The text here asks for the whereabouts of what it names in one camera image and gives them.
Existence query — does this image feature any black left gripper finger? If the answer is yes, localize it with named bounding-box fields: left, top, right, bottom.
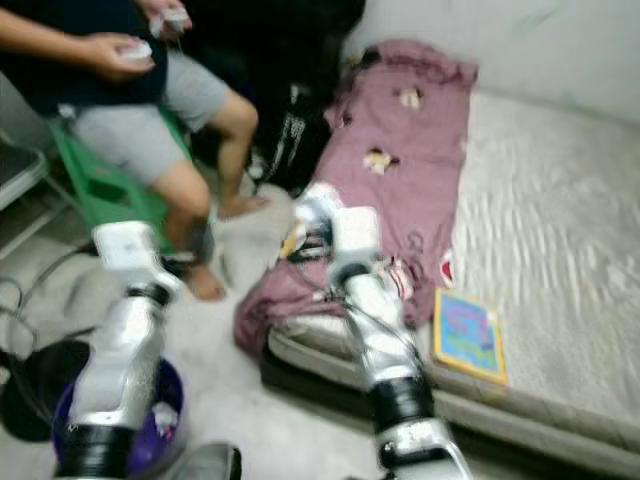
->
left=178, top=220, right=217, bottom=266

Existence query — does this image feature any colourful children's book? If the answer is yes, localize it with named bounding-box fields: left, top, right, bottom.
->
left=433, top=288, right=509, bottom=386

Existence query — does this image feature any white handheld controller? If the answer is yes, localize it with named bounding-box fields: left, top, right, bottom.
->
left=160, top=8, right=191, bottom=36
left=120, top=40, right=156, bottom=66

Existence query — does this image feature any person's right hand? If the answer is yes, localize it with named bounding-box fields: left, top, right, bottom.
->
left=82, top=32, right=161, bottom=81

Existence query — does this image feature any person's left hand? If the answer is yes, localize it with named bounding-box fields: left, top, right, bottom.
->
left=145, top=0, right=193, bottom=39

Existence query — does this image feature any green plastic stool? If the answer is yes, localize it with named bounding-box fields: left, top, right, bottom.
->
left=50, top=115, right=191, bottom=256

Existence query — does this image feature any pink cartoon print blanket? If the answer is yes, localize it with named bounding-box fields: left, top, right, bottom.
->
left=233, top=40, right=479, bottom=356

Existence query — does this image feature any black round stand base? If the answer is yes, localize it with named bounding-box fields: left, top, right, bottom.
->
left=0, top=340, right=91, bottom=441

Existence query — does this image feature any purple plastic bucket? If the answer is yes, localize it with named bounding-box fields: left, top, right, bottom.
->
left=52, top=355, right=189, bottom=480

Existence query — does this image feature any grey metal chair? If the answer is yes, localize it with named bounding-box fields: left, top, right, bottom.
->
left=0, top=75, right=76, bottom=256

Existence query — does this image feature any grey left robot leg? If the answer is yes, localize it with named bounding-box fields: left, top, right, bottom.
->
left=170, top=443, right=243, bottom=480

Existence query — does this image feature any person in grey shorts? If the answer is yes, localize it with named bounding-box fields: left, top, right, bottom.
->
left=0, top=0, right=271, bottom=301

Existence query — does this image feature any grey patterned mattress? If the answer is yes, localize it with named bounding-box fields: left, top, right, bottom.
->
left=265, top=90, right=640, bottom=476

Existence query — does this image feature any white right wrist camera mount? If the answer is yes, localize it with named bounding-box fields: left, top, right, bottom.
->
left=328, top=205, right=381, bottom=276

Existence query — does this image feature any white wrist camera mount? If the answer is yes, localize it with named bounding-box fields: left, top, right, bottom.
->
left=328, top=205, right=381, bottom=276
left=92, top=220, right=169, bottom=291

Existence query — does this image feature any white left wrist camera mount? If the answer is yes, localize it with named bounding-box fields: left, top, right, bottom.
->
left=92, top=220, right=169, bottom=291

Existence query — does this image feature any black bed frame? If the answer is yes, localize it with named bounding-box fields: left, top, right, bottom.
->
left=258, top=345, right=640, bottom=480

